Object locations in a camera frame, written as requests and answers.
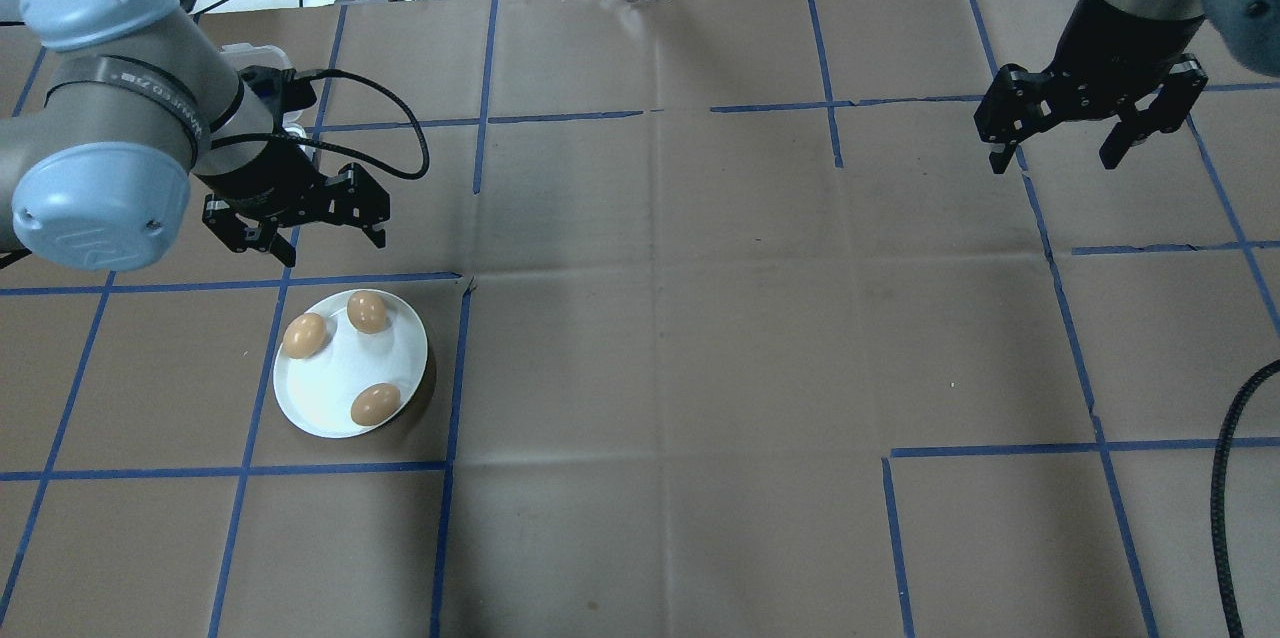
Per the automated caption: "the white round plate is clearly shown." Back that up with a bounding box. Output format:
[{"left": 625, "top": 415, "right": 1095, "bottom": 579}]
[{"left": 272, "top": 288, "right": 429, "bottom": 440}]

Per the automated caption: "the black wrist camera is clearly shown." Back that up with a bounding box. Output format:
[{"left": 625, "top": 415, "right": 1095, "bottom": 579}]
[{"left": 238, "top": 66, "right": 319, "bottom": 134}]

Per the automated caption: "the thick black braided cable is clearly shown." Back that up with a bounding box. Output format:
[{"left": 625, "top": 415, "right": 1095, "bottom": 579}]
[{"left": 1212, "top": 358, "right": 1280, "bottom": 638}]

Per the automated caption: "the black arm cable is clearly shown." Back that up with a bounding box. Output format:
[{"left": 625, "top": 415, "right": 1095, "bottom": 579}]
[{"left": 200, "top": 68, "right": 432, "bottom": 181}]

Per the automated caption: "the brown egg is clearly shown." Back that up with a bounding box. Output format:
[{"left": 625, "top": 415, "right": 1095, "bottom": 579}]
[
  {"left": 347, "top": 291, "right": 390, "bottom": 335},
  {"left": 282, "top": 313, "right": 328, "bottom": 360},
  {"left": 350, "top": 383, "right": 402, "bottom": 426}
]

